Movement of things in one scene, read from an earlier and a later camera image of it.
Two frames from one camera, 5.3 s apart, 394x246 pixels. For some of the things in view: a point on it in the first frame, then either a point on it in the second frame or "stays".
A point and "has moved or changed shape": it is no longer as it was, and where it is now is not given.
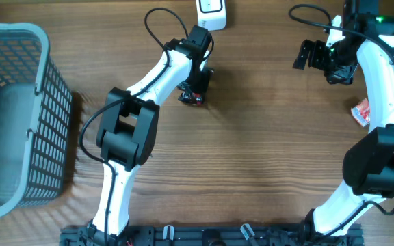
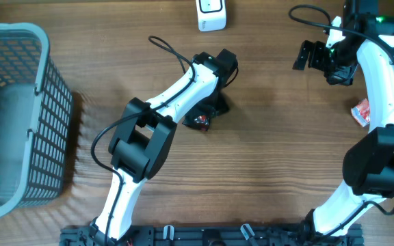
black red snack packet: x=191 y=98 has moved or changed shape
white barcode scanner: x=212 y=14 stays
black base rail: x=212 y=235 stays
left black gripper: x=203 y=86 to x=221 y=106
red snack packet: x=361 y=113 stays
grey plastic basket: x=24 y=104 stays
